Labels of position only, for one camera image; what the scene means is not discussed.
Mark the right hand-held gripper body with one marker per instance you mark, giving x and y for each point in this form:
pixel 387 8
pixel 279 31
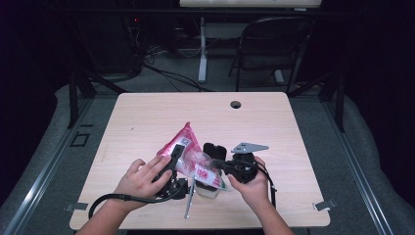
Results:
pixel 243 168

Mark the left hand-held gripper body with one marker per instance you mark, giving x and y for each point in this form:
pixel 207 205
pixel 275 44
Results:
pixel 177 187

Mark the clear jar with black lid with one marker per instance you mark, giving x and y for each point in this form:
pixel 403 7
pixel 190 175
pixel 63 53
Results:
pixel 214 150

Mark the red and white plastic bag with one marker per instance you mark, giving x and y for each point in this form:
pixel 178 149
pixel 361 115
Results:
pixel 195 163

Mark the person's right hand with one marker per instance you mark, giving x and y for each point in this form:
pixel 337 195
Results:
pixel 256 192

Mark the person's left hand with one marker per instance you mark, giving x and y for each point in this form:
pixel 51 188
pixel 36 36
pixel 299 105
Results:
pixel 137 186

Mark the grey metal clip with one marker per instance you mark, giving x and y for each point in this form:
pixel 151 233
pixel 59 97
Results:
pixel 324 205
pixel 76 206

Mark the black metal stand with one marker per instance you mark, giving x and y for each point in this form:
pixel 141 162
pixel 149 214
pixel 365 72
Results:
pixel 73 98
pixel 340 104

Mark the black folding chair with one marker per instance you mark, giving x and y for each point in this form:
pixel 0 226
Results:
pixel 272 36

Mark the dark equipment with red light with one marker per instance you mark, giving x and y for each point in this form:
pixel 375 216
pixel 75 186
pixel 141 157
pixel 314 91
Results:
pixel 135 20

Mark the white desk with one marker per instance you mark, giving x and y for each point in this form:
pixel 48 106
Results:
pixel 248 3

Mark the aluminium floor rail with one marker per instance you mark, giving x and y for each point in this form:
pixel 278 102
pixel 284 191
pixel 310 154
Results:
pixel 359 169
pixel 42 176

